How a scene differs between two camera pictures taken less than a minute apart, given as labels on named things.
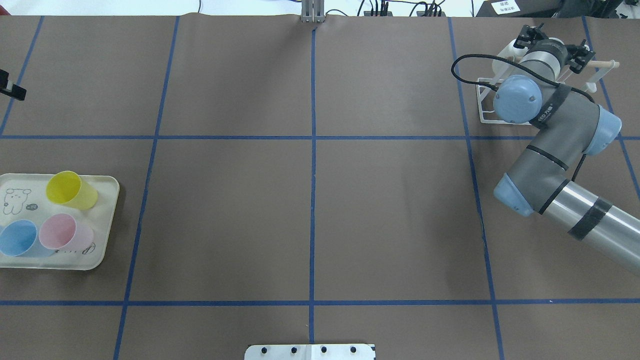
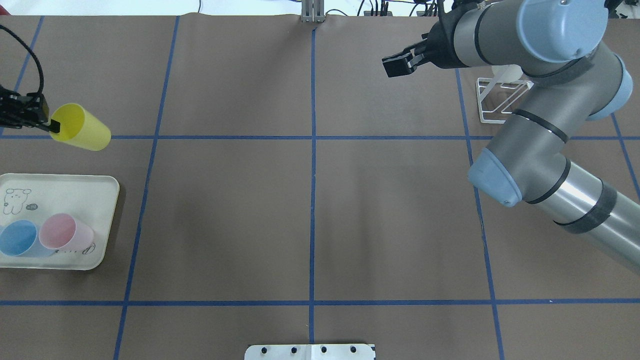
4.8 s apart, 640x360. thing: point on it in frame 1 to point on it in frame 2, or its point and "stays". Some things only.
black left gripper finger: (10, 89) to (17, 111)
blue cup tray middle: (19, 238) stays
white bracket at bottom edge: (309, 352) stays
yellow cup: (67, 187) to (78, 127)
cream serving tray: (25, 197) stays
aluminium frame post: (312, 11) stays
